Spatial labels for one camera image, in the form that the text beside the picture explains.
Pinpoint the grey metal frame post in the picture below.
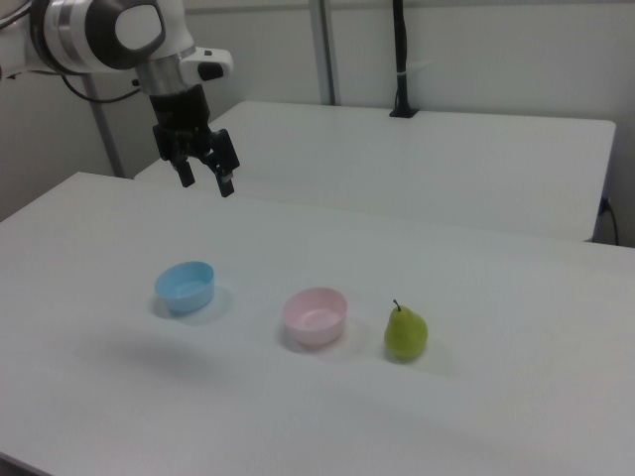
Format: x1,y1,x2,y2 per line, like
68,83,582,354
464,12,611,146
81,73,126,179
307,0,344,107

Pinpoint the white side table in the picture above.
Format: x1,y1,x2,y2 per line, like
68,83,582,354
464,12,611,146
132,100,618,244

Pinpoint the light blue plastic bowl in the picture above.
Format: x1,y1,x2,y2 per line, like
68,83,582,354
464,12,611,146
154,260,216,315

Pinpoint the black camera stand pole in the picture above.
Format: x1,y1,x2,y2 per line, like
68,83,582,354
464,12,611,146
388,0,421,120

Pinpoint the pink plastic bowl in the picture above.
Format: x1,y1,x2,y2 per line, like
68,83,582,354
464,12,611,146
282,286,348,348

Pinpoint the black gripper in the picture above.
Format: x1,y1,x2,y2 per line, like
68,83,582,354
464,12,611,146
147,82,242,199

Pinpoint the black power cable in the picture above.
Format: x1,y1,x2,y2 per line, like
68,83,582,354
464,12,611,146
600,196,621,246

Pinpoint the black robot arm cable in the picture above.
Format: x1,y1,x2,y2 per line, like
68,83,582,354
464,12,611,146
61,73,142,104

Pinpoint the green pear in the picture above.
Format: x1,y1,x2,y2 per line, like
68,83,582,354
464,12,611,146
383,298,429,362

